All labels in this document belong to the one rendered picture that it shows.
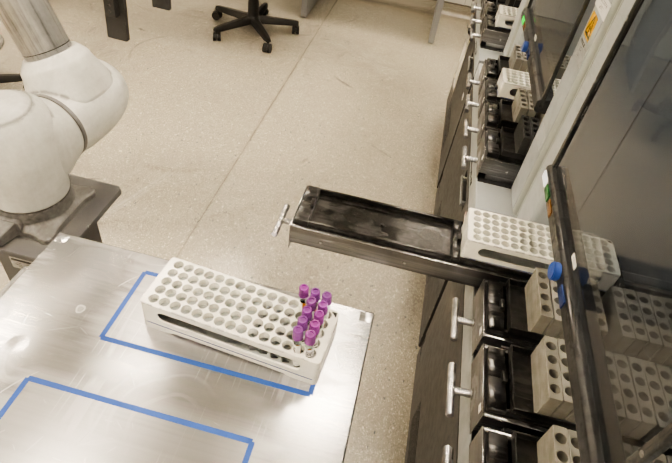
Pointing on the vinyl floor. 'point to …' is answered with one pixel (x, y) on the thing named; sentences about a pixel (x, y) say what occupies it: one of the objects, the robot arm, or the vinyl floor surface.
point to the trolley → (152, 375)
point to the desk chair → (256, 16)
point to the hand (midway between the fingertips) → (141, 15)
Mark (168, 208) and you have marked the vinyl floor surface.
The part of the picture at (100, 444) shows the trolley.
